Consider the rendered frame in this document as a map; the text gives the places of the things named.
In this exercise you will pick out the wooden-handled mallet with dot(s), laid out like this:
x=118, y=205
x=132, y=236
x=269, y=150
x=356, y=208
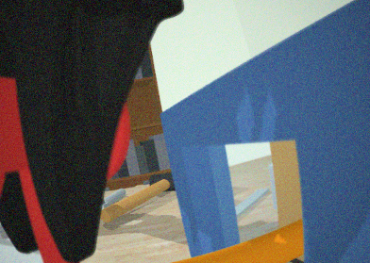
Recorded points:
x=158, y=183

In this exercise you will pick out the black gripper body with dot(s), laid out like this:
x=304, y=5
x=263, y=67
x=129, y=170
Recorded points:
x=3, y=43

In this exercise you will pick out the blue rectangular frame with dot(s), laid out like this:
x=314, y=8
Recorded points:
x=314, y=88

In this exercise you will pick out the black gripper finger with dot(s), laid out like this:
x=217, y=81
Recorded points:
x=75, y=62
x=13, y=211

